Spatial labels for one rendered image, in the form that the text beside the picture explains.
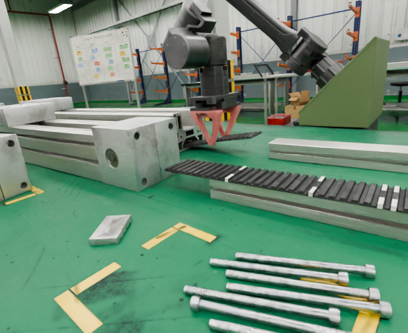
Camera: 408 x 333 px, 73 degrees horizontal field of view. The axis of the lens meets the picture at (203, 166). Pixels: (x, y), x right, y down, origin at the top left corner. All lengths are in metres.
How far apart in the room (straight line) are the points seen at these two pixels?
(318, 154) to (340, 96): 0.31
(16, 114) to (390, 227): 0.73
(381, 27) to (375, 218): 7.86
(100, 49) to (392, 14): 6.36
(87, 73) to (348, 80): 6.37
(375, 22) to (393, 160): 7.68
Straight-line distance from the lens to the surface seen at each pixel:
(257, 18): 0.96
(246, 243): 0.28
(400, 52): 7.99
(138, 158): 0.41
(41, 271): 0.31
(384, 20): 8.09
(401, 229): 0.31
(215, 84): 0.55
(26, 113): 0.78
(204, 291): 0.22
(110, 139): 0.44
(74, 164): 0.55
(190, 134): 0.65
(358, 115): 0.79
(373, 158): 0.49
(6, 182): 0.52
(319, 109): 0.81
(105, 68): 6.54
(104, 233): 0.32
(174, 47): 0.51
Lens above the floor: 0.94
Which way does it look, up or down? 18 degrees down
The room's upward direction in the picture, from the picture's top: 5 degrees counter-clockwise
